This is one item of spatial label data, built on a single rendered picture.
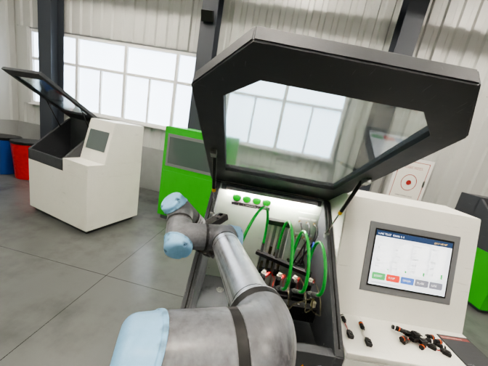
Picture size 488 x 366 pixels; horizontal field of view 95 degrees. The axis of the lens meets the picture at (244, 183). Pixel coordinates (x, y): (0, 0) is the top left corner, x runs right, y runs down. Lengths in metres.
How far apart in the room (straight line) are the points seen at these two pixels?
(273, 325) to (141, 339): 0.15
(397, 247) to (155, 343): 1.26
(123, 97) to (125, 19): 1.59
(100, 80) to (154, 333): 6.25
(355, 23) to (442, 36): 1.51
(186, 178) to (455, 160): 5.08
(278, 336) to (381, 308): 1.16
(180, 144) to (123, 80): 2.67
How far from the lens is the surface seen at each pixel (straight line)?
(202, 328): 0.30
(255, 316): 0.32
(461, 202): 4.81
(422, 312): 1.58
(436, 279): 1.57
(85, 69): 6.76
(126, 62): 6.09
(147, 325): 0.30
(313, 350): 1.18
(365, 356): 1.25
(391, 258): 1.40
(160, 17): 6.01
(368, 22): 5.52
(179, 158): 3.85
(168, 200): 0.71
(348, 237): 1.27
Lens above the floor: 1.76
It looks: 13 degrees down
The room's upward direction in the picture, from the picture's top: 11 degrees clockwise
